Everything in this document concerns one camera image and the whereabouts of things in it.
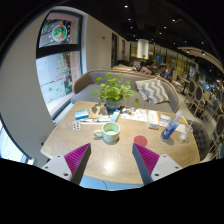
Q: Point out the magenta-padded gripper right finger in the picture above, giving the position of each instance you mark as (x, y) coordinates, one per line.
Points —
(146, 159)

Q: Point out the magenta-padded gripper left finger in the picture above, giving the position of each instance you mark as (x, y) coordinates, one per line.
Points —
(77, 158)

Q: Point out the clear bottle with blue label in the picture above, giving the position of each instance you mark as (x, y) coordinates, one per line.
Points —
(170, 128)

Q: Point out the pill blister pack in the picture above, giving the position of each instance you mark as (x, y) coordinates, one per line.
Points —
(76, 125)

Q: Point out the white and orange box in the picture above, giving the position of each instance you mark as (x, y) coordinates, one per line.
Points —
(153, 120)

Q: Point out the white tube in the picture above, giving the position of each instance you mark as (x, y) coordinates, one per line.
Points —
(95, 120)

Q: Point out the pale green ceramic mug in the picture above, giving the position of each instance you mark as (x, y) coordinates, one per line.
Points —
(111, 132)

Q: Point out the small blue and white box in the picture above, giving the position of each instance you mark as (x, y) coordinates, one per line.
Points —
(81, 114)

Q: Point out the white paper napkin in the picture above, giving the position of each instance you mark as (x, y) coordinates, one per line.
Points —
(181, 128)

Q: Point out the light blue carton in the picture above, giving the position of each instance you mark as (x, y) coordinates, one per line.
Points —
(115, 115)

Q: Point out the grey tufted chair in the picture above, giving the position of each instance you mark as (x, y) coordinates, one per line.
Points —
(201, 136)

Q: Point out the grey chevron cushion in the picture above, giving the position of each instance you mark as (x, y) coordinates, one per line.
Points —
(152, 90)

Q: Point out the grey curved sofa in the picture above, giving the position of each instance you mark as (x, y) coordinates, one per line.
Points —
(87, 86)

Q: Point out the green potted plant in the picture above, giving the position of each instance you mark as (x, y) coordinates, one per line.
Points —
(113, 89)

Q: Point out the group of dining chairs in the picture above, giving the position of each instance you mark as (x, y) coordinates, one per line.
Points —
(199, 96)

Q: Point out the person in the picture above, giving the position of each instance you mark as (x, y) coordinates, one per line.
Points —
(146, 68)
(164, 72)

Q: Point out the window with festive decals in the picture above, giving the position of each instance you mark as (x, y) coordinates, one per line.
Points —
(58, 71)

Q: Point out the white round pillar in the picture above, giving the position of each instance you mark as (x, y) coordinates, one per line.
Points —
(142, 49)

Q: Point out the group of ceiling spotlights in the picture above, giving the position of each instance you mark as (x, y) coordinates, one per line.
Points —
(173, 20)

